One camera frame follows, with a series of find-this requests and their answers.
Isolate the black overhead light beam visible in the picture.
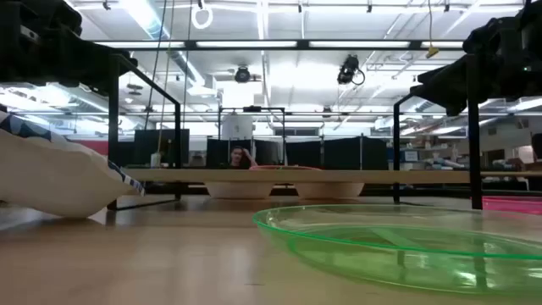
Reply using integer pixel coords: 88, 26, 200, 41
92, 39, 467, 52

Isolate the translucent green plastic plate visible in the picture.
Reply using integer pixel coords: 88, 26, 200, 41
252, 204, 542, 297

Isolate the yellow hanging cord plug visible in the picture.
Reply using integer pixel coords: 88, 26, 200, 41
425, 0, 440, 59

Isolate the translucent orange plastic plate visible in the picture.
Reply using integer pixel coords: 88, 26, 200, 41
248, 164, 323, 172

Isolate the black overhead camera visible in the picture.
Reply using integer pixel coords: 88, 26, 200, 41
336, 53, 366, 86

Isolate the person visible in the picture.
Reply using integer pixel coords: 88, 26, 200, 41
228, 145, 258, 170

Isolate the wooden background table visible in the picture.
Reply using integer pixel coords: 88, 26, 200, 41
482, 170, 542, 179

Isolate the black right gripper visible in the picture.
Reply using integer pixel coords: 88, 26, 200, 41
409, 20, 524, 116

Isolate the black table edge rail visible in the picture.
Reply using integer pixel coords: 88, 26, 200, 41
143, 182, 542, 198

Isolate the translucent pink plastic plate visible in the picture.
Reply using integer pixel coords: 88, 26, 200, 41
471, 195, 542, 216

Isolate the white hanging ring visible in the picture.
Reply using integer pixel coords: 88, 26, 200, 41
190, 3, 214, 31

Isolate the white bowl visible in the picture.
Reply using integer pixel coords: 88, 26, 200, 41
204, 181, 276, 201

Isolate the thin pale hanging cord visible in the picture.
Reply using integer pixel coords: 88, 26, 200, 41
157, 0, 176, 154

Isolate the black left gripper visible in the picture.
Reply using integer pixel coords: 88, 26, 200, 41
63, 36, 140, 92

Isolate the blue patterned paper plate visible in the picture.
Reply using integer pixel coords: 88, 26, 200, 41
0, 103, 146, 219
293, 181, 365, 201

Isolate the red partition panel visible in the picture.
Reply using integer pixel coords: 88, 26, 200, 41
69, 139, 109, 156

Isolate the white tank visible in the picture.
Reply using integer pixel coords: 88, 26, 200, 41
221, 113, 254, 141

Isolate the round black ceiling fixture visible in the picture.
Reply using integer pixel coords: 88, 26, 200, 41
234, 65, 252, 84

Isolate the thin dark hanging cable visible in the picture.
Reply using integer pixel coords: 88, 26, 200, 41
143, 0, 169, 131

